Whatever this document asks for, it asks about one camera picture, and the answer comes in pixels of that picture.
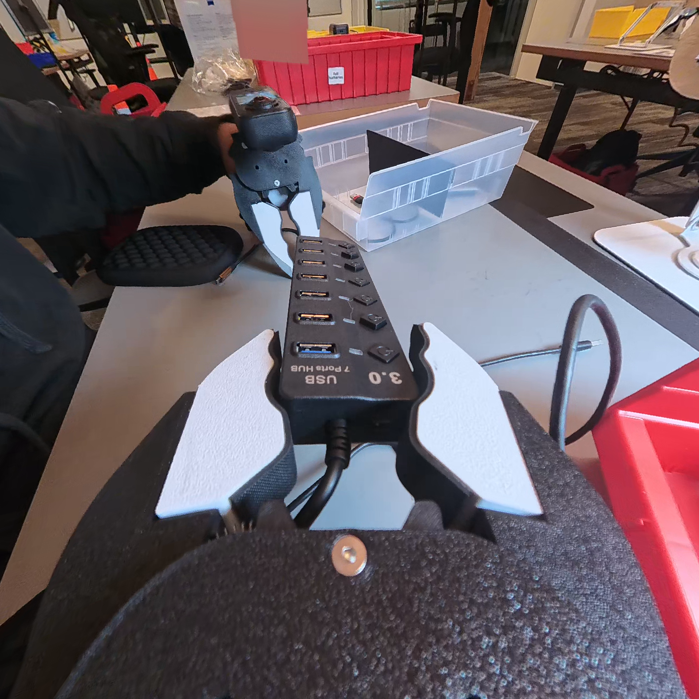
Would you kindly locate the person's left hand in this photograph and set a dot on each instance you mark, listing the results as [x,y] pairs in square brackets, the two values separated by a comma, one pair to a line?
[226,142]

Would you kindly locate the white document stand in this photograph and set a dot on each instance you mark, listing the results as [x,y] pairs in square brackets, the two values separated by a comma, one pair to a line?
[639,245]

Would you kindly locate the clear plastic bag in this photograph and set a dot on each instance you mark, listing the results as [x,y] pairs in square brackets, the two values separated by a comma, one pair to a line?
[218,71]

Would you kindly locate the red plastic bin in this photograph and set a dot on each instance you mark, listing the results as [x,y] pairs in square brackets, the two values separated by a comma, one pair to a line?
[655,491]

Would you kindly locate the person's left forearm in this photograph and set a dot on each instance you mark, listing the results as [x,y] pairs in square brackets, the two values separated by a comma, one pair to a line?
[109,164]

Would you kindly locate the clear plastic bin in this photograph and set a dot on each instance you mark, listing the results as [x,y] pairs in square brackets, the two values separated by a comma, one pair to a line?
[464,164]

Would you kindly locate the white paper sheet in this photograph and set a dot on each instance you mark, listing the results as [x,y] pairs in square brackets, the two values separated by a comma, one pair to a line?
[210,27]

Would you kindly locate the yellow bin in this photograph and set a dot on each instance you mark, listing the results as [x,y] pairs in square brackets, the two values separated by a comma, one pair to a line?
[606,22]

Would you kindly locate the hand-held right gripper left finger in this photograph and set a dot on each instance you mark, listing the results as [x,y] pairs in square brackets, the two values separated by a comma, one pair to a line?
[229,437]

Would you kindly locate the black office chair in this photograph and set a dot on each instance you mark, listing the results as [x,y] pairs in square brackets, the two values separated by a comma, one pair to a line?
[125,54]

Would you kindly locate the clear acrylic sign holder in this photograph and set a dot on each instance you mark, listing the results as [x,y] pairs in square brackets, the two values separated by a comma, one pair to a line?
[679,22]

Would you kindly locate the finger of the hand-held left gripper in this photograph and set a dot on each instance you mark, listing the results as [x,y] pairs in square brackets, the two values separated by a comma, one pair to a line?
[307,210]
[270,229]

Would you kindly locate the brown top work table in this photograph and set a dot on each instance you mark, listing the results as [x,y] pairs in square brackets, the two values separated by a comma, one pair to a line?
[573,54]

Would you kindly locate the red ribbed bin white label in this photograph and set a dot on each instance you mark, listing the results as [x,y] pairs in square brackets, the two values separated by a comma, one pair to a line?
[371,71]

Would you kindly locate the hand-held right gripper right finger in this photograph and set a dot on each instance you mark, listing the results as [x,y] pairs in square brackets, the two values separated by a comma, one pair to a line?
[469,431]

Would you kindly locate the red bag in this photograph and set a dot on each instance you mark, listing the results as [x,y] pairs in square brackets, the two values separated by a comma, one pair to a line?
[595,169]

